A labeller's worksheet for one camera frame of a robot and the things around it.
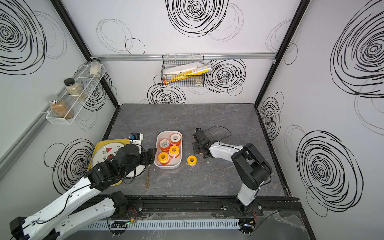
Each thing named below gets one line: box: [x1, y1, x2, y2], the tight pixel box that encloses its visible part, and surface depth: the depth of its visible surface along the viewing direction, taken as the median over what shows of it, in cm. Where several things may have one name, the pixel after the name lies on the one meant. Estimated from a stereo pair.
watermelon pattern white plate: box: [92, 142, 125, 167], surface depth 95 cm
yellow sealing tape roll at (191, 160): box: [187, 155, 197, 167], surface depth 91 cm
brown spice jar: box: [48, 96, 75, 120], surface depth 65 cm
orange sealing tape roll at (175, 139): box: [170, 133, 182, 146], surface depth 97 cm
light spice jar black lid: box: [63, 78, 88, 102], surface depth 72 cm
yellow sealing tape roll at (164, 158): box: [158, 152, 170, 165], surface depth 90 cm
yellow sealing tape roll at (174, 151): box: [168, 145, 180, 160], surface depth 91 cm
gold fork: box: [145, 164, 151, 189], surface depth 84 cm
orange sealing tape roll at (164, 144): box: [159, 138, 170, 153], surface depth 93 cm
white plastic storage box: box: [154, 131, 183, 169], surface depth 93 cm
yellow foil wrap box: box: [163, 65, 213, 85], surface depth 86 cm
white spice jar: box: [89, 58, 102, 77], surface depth 88 cm
